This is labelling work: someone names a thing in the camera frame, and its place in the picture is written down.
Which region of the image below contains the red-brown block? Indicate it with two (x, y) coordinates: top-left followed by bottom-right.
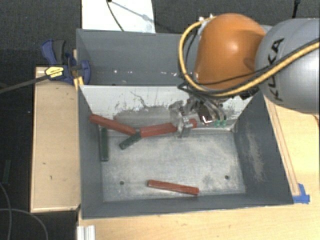
(139, 118), (198, 138)
(89, 113), (137, 136)
(146, 179), (200, 197)

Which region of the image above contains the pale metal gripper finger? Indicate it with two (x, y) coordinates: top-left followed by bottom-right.
(169, 100), (188, 117)
(176, 116), (195, 139)

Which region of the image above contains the dark green flat block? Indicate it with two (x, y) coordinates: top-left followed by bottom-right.
(118, 131), (142, 150)
(99, 127), (110, 162)

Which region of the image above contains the grey metal bin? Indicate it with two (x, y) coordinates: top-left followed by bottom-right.
(75, 28), (295, 220)

